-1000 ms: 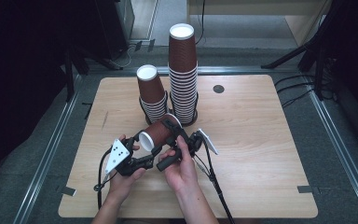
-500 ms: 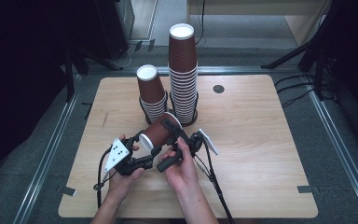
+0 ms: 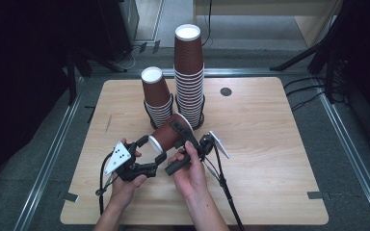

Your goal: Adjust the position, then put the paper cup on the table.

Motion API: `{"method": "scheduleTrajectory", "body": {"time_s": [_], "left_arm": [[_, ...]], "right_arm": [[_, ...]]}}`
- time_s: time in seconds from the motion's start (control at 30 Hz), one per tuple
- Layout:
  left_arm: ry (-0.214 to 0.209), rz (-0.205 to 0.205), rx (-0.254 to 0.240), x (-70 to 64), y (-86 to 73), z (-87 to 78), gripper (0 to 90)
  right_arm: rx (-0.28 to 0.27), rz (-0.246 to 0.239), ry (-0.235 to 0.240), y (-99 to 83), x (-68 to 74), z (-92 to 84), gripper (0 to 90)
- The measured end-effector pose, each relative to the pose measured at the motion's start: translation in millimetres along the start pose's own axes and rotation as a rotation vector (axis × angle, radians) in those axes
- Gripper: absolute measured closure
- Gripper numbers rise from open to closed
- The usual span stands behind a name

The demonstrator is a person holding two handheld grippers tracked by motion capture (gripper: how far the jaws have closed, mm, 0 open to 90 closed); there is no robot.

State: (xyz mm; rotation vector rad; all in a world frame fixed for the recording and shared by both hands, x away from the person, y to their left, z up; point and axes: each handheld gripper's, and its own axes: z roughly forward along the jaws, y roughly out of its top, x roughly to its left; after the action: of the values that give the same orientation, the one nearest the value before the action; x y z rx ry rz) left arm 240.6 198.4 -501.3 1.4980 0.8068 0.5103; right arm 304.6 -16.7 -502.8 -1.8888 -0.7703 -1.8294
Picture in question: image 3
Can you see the round black table grommet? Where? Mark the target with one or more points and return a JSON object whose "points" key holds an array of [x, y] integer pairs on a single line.
{"points": [[226, 91]]}

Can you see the black floor tape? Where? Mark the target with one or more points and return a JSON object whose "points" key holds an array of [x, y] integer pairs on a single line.
{"points": [[91, 114]]}

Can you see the brown paper cup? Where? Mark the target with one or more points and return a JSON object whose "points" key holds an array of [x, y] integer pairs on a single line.
{"points": [[167, 134]]}

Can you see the black tripod stand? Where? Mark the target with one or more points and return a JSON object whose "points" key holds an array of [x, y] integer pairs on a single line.
{"points": [[297, 58]]}

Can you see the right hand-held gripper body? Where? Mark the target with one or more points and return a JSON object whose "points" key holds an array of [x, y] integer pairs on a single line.
{"points": [[207, 146]]}

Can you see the person's right hand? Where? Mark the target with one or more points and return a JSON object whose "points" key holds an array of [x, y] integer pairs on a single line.
{"points": [[192, 179]]}

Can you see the light wooden cabinet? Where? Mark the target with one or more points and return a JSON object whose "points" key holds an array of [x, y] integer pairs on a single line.
{"points": [[253, 8]]}

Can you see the short stack of brown cups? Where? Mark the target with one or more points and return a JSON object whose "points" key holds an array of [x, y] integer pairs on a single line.
{"points": [[155, 93]]}

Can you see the person's left hand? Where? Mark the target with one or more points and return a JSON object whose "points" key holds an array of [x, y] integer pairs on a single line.
{"points": [[125, 191]]}

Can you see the tall stack of brown cups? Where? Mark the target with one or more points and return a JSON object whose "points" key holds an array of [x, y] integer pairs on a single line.
{"points": [[189, 96]]}

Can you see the grey tape strip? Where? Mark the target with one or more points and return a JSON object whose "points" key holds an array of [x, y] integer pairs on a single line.
{"points": [[316, 195], [70, 197]]}

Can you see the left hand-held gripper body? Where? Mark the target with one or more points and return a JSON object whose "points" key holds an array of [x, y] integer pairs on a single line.
{"points": [[118, 159]]}

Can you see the aluminium frame rail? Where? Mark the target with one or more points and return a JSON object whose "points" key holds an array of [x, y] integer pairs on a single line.
{"points": [[350, 150], [49, 160]]}

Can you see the dark cabinet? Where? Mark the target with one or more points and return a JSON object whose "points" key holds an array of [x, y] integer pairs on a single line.
{"points": [[118, 25]]}

